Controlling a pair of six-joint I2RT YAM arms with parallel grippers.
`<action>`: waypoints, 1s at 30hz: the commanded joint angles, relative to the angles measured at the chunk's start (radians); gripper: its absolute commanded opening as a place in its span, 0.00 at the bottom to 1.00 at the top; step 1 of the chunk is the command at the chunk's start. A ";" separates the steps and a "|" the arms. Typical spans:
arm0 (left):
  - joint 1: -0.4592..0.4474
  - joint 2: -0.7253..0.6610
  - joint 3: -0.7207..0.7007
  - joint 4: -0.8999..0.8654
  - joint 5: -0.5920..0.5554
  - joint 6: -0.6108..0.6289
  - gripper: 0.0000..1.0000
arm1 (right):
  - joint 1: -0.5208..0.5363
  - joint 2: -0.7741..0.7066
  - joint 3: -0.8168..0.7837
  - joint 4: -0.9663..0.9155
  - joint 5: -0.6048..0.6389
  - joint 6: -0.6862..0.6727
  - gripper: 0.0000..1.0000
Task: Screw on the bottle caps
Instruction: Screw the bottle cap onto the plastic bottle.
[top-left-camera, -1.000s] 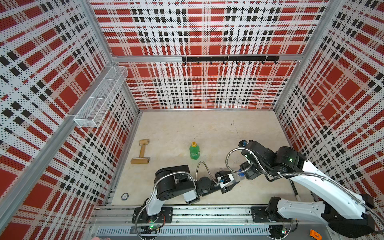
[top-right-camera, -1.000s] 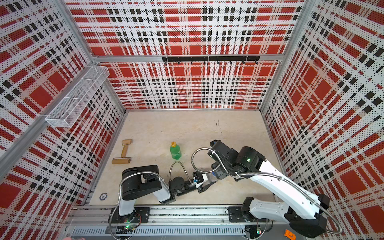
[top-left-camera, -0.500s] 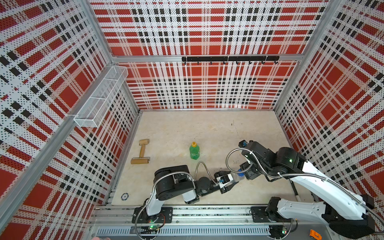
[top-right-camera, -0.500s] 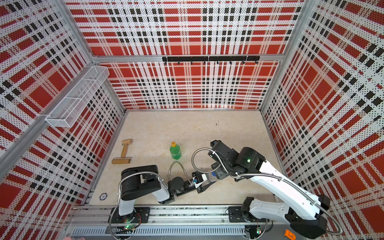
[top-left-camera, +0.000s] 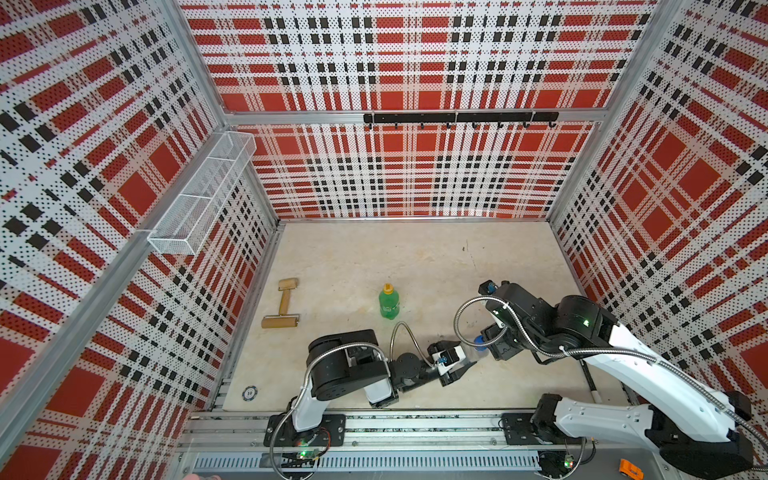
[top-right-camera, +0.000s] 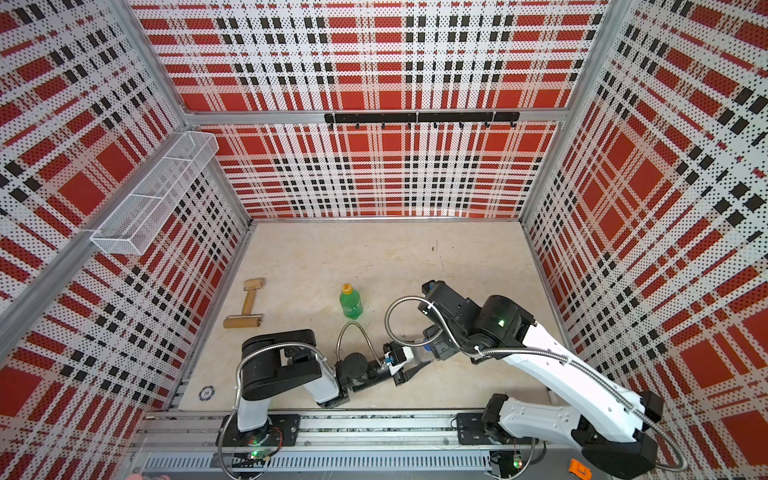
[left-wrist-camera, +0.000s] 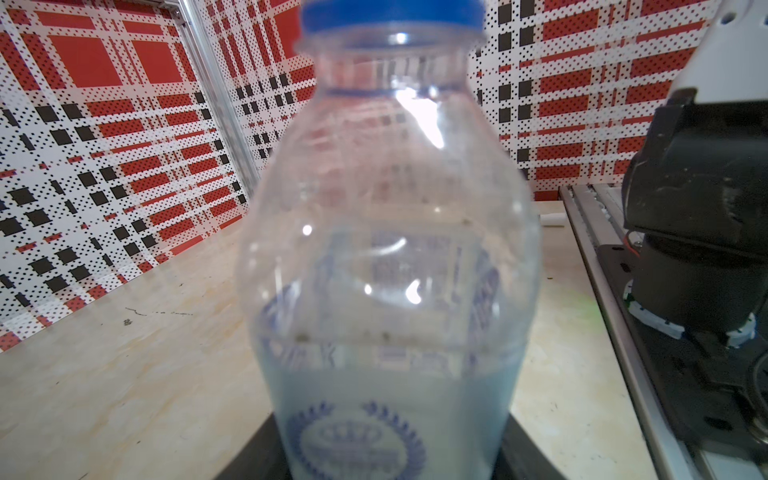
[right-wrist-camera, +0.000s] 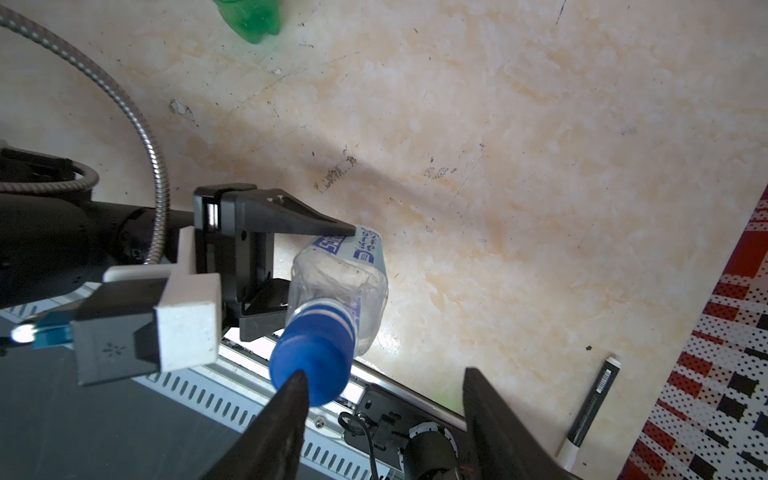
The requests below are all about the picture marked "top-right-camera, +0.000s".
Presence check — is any green plastic soda bottle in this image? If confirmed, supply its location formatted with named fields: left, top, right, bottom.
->
left=339, top=286, right=363, bottom=320

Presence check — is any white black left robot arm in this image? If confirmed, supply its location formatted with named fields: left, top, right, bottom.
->
left=234, top=329, right=436, bottom=433

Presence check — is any left metal flex conduit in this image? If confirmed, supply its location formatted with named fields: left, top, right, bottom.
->
left=232, top=320, right=385, bottom=409

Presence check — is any wooden double roller tool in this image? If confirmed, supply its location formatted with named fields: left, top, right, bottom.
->
left=223, top=278, right=266, bottom=329

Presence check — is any orange tool on floor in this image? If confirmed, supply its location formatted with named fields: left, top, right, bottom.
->
left=568, top=459, right=592, bottom=480

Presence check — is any round blue sticker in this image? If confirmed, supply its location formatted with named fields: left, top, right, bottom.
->
left=198, top=385, right=215, bottom=402

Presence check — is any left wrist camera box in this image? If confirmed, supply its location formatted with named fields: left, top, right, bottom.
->
left=384, top=342, right=414, bottom=377

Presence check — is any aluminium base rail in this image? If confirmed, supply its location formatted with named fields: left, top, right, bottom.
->
left=131, top=409, right=625, bottom=475

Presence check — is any black wall hook rail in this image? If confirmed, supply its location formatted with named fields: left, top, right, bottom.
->
left=324, top=111, right=521, bottom=127

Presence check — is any white wire mesh shelf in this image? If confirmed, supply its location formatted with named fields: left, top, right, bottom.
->
left=90, top=131, right=218, bottom=255

